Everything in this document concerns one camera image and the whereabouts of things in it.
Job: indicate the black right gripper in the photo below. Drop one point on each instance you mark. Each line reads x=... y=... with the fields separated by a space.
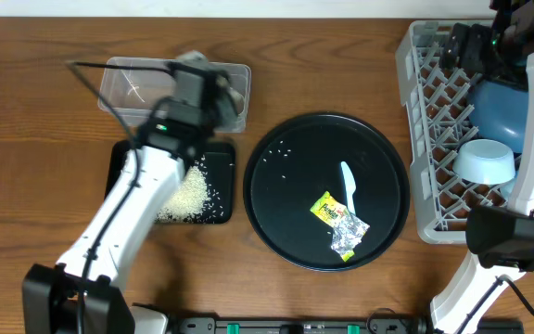
x=467 y=44

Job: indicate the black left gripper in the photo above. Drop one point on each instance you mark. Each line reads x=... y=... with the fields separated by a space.
x=223 y=99

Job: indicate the dark blue plate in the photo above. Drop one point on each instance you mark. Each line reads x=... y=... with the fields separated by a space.
x=500 y=113

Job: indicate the light blue bowl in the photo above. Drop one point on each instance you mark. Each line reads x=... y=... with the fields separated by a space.
x=485 y=161

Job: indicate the pile of white rice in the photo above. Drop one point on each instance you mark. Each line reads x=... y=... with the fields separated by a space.
x=195 y=202

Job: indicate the light blue spoon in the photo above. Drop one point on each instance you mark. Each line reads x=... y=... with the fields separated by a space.
x=350 y=186

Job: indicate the yellow foil snack wrapper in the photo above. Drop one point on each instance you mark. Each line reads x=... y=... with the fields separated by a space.
x=348 y=229

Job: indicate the light blue cup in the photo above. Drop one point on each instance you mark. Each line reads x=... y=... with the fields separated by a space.
x=507 y=188

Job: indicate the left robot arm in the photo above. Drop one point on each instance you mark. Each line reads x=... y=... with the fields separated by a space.
x=83 y=292

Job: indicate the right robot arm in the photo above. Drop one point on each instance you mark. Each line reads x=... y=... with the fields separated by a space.
x=500 y=241

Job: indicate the grey dishwasher rack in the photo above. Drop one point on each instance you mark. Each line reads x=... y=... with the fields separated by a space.
x=438 y=113

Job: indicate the black rectangular tray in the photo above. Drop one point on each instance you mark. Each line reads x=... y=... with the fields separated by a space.
x=220 y=158

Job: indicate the clear plastic container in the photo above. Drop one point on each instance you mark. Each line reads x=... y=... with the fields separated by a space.
x=133 y=93

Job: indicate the round black tray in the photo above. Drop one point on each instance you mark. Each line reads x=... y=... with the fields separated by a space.
x=298 y=161

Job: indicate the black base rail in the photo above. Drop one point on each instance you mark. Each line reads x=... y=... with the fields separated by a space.
x=295 y=326

